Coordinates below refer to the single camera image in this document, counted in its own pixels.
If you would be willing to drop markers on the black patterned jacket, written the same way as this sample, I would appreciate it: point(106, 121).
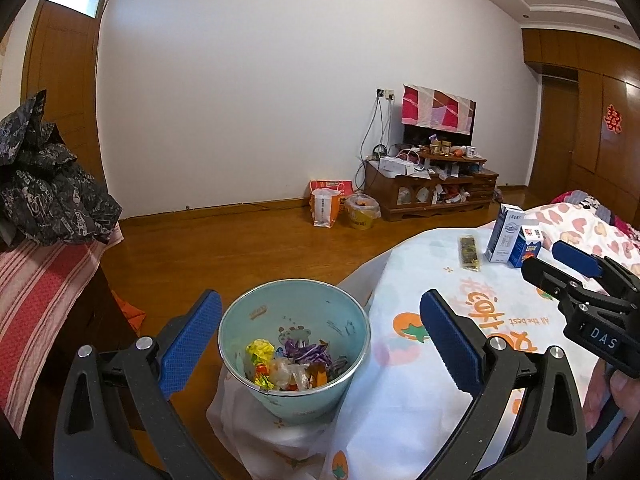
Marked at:
point(45, 195)

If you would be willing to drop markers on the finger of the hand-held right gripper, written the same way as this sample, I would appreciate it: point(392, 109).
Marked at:
point(575, 257)
point(550, 277)

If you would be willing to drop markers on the orange wrapper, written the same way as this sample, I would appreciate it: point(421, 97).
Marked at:
point(320, 374)

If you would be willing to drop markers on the wall socket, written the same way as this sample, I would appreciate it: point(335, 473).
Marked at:
point(385, 94)

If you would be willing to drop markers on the yellow wrapper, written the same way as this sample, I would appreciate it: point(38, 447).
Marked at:
point(260, 352)

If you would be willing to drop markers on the gold foil wrapper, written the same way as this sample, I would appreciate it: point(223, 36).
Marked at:
point(263, 379)

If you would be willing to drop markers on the person's right hand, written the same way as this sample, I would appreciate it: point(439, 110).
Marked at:
point(627, 392)

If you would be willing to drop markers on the wooden wardrobe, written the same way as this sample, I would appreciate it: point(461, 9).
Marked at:
point(590, 125)

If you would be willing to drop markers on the purple wrapper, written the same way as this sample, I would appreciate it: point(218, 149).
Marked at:
point(307, 352)

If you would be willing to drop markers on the dark patterned wrapper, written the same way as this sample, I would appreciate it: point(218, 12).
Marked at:
point(341, 364)

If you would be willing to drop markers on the orange cloth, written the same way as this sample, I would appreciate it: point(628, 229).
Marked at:
point(130, 312)

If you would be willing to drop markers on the black television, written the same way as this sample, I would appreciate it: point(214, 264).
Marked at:
point(415, 135)

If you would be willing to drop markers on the clear plastic wrapper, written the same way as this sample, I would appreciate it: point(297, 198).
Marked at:
point(290, 375)

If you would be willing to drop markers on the mauve cloth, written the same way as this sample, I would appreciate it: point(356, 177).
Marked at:
point(595, 410)

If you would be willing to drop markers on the light teal bin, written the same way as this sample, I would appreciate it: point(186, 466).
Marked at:
point(310, 305)

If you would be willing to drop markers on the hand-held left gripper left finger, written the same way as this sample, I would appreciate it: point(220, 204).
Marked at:
point(192, 347)

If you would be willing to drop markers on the small blue drink carton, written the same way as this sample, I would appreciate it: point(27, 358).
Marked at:
point(525, 242)

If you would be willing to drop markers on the yellow bucket with plastic bag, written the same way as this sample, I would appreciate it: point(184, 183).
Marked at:
point(362, 217)

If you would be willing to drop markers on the red striped cloth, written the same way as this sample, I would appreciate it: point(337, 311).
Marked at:
point(35, 310)

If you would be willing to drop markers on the tall white milk carton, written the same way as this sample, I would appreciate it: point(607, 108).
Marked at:
point(502, 235)

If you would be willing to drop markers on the wooden door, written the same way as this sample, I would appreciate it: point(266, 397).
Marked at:
point(65, 85)

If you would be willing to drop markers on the wooden television cabinet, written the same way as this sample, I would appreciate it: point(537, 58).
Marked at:
point(382, 195)

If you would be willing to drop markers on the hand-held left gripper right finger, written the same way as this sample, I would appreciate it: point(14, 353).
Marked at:
point(452, 345)

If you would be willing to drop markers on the white and orange paper bag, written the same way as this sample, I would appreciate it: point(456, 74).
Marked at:
point(325, 207)

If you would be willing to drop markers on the white flat box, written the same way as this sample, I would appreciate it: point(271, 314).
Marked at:
point(395, 166)

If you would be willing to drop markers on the heart print blanket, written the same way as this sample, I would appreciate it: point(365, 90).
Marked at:
point(605, 232)

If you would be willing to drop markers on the red paper decoration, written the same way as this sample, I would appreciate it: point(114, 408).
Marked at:
point(613, 119)

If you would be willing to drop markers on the white printed tablecloth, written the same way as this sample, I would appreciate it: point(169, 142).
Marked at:
point(400, 410)

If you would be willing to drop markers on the dark snack bar packet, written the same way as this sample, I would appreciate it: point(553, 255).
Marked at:
point(469, 254)

